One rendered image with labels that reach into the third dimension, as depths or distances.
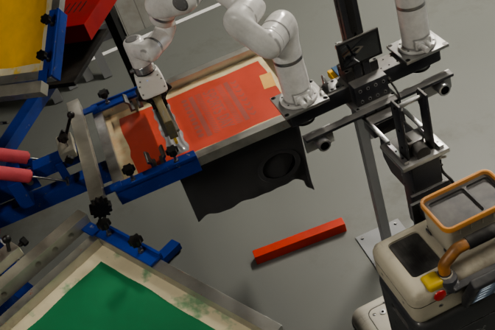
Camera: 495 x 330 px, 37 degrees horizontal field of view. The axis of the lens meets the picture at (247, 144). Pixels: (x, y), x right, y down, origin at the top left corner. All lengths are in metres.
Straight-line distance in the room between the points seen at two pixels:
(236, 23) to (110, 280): 0.86
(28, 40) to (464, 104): 2.26
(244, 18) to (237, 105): 0.69
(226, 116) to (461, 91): 1.80
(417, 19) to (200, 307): 1.12
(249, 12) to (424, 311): 0.98
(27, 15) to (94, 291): 1.45
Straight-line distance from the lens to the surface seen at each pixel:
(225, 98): 2.87
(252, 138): 2.59
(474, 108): 4.09
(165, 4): 2.29
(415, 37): 2.48
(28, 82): 3.08
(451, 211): 2.11
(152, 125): 2.88
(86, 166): 2.67
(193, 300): 2.15
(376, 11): 5.10
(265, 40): 2.18
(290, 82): 2.33
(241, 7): 2.20
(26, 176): 2.74
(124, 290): 2.28
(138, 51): 2.57
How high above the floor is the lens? 2.50
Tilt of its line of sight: 37 degrees down
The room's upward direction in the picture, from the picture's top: 19 degrees counter-clockwise
